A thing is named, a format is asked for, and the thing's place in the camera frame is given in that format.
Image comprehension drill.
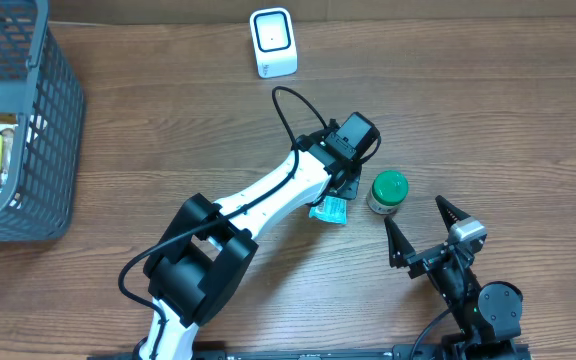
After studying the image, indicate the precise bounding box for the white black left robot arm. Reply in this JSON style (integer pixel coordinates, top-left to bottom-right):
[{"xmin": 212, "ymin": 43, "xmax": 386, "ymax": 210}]
[{"xmin": 132, "ymin": 112, "xmax": 380, "ymax": 359}]

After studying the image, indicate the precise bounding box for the beige brown snack bag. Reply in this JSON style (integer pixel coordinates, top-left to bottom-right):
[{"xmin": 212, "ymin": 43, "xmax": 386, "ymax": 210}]
[{"xmin": 0, "ymin": 112, "xmax": 17, "ymax": 183}]

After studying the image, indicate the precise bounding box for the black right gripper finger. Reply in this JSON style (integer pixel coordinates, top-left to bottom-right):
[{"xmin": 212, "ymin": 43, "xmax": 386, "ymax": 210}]
[
  {"xmin": 384, "ymin": 217, "xmax": 416, "ymax": 268},
  {"xmin": 435, "ymin": 195, "xmax": 470, "ymax": 230}
]

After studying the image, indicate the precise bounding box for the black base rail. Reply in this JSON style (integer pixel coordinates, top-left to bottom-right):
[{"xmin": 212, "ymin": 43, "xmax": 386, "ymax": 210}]
[{"xmin": 87, "ymin": 344, "xmax": 533, "ymax": 360}]

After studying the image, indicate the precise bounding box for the white barcode scanner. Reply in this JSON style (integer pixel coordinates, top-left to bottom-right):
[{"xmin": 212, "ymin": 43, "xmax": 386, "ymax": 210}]
[{"xmin": 249, "ymin": 7, "xmax": 298, "ymax": 79}]

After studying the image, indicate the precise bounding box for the teal wet wipes packet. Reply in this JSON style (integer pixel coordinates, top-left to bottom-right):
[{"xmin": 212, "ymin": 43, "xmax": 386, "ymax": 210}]
[{"xmin": 309, "ymin": 196, "xmax": 347, "ymax": 225}]

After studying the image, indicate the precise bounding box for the green lid jar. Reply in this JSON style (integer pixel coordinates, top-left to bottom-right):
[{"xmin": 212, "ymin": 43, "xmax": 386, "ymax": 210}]
[{"xmin": 367, "ymin": 170, "xmax": 409, "ymax": 215}]

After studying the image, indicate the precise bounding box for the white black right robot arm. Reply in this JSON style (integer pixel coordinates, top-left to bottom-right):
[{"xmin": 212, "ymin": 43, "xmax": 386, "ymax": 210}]
[{"xmin": 384, "ymin": 196, "xmax": 531, "ymax": 359}]

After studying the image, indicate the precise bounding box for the grey plastic mesh basket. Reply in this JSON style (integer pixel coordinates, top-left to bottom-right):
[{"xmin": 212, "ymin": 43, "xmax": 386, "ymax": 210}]
[{"xmin": 0, "ymin": 0, "xmax": 86, "ymax": 242}]

